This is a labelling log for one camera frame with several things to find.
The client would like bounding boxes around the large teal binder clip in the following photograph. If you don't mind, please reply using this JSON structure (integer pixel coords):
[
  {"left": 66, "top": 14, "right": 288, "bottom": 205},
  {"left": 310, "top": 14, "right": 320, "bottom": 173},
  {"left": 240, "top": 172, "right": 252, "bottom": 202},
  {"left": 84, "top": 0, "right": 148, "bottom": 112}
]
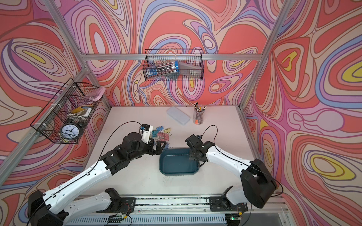
[{"left": 152, "top": 130, "right": 159, "bottom": 137}]

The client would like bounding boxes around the clear pen cup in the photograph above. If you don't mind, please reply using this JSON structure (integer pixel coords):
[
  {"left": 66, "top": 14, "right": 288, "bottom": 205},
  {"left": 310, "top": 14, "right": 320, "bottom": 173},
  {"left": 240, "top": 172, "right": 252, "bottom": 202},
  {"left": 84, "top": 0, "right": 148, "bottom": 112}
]
[{"left": 193, "top": 102, "right": 206, "bottom": 125}]

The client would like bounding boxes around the pink item in basket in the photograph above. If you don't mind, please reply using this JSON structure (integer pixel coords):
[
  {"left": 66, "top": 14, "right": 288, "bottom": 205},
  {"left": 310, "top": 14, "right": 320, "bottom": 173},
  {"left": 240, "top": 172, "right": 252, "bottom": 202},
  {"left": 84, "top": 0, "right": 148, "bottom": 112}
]
[{"left": 85, "top": 87, "right": 106, "bottom": 102}]

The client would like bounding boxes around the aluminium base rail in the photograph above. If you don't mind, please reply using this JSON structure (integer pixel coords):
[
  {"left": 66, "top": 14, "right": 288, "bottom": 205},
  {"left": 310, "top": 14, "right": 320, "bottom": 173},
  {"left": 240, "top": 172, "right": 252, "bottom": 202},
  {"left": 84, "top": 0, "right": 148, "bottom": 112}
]
[{"left": 69, "top": 195, "right": 296, "bottom": 226}]

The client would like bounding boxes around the black wire basket left wall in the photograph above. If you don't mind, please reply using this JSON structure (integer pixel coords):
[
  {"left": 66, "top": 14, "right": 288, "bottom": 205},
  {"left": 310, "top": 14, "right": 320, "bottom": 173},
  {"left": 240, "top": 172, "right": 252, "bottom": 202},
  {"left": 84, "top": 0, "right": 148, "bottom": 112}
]
[{"left": 31, "top": 78, "right": 101, "bottom": 145}]

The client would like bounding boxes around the black wire basket back wall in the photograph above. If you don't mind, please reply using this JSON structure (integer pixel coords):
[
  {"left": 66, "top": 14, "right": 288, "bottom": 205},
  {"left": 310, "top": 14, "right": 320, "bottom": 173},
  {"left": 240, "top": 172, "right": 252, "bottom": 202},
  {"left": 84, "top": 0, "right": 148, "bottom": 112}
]
[{"left": 142, "top": 48, "right": 204, "bottom": 81}]

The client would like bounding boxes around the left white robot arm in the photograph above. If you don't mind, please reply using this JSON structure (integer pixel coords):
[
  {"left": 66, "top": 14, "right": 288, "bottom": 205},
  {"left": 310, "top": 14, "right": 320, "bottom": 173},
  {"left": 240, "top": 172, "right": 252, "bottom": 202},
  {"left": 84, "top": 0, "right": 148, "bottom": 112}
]
[{"left": 28, "top": 132, "right": 167, "bottom": 226}]

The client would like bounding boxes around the dark teal storage tray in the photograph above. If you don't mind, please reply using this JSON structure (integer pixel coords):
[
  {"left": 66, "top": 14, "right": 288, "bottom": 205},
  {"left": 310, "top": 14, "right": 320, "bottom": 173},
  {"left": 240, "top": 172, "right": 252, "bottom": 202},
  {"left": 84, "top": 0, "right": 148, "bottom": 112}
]
[{"left": 159, "top": 148, "right": 199, "bottom": 176}]

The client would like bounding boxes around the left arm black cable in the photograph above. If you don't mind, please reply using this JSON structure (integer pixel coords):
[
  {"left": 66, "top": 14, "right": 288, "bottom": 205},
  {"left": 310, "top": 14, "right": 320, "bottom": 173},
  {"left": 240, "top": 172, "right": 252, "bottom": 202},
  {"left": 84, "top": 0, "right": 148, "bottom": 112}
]
[{"left": 25, "top": 121, "right": 143, "bottom": 226}]

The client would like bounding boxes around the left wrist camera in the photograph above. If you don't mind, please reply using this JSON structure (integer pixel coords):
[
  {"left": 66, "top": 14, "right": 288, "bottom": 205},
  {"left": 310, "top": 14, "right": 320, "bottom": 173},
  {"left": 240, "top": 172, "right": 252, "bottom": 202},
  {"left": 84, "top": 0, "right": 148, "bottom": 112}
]
[{"left": 140, "top": 124, "right": 153, "bottom": 144}]

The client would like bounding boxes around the black wire basket wall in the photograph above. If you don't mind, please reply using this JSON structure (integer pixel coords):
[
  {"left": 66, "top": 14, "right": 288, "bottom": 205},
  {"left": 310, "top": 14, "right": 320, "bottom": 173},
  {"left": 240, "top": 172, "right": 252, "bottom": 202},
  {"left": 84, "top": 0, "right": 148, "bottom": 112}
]
[
  {"left": 142, "top": 48, "right": 204, "bottom": 81},
  {"left": 31, "top": 78, "right": 101, "bottom": 145}
]

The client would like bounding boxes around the translucent plastic case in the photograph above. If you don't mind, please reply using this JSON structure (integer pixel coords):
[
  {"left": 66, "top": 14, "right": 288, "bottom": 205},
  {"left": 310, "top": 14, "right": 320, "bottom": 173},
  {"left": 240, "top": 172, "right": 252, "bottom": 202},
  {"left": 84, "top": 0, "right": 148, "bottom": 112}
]
[{"left": 166, "top": 106, "right": 190, "bottom": 125}]

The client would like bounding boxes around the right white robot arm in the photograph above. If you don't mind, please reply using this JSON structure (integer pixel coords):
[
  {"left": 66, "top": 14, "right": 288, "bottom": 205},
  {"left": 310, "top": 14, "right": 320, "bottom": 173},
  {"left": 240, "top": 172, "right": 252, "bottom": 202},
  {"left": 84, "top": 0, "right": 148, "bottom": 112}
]
[{"left": 185, "top": 135, "right": 277, "bottom": 209}]

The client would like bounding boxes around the yellow binder clip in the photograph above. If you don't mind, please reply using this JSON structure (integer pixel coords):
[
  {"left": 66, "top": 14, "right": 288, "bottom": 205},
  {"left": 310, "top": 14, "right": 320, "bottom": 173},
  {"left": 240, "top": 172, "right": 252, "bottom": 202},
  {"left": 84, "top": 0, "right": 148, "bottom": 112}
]
[{"left": 164, "top": 128, "right": 172, "bottom": 135}]

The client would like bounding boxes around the yellow white box in basket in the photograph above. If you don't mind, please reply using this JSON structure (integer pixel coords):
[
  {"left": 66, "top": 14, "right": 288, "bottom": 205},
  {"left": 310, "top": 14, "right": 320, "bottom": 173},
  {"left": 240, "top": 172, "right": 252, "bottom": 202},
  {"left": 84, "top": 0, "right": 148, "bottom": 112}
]
[{"left": 70, "top": 105, "right": 92, "bottom": 118}]

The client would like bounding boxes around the black alarm clock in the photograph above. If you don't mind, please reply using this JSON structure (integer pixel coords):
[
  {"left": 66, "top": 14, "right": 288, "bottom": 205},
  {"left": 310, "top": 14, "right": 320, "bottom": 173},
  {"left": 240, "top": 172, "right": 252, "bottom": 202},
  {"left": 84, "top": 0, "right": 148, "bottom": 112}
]
[{"left": 60, "top": 119, "right": 84, "bottom": 140}]

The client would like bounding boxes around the clear tube of pens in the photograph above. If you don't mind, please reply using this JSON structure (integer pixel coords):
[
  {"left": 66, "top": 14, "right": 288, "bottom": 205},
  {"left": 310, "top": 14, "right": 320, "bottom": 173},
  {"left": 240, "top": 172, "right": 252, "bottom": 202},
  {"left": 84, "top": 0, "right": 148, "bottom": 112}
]
[{"left": 145, "top": 61, "right": 180, "bottom": 77}]

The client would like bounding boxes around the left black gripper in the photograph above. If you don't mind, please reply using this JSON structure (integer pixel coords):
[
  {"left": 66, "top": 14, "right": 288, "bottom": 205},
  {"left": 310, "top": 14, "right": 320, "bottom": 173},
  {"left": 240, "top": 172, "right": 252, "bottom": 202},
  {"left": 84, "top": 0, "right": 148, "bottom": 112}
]
[{"left": 127, "top": 137, "right": 166, "bottom": 163}]

